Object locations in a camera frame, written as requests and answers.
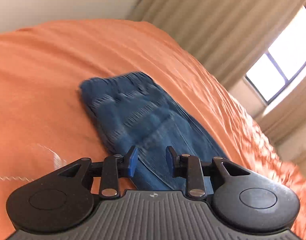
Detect blue denim jeans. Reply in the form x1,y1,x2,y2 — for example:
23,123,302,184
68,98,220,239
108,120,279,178
80,72,224,191

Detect orange bed sheet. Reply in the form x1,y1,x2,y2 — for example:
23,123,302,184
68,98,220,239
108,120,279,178
0,19,306,239

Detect beige left curtain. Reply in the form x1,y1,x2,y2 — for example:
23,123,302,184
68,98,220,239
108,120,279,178
129,0,306,89

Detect window with dark frame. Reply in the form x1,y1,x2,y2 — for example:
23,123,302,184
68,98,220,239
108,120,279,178
246,3,306,104

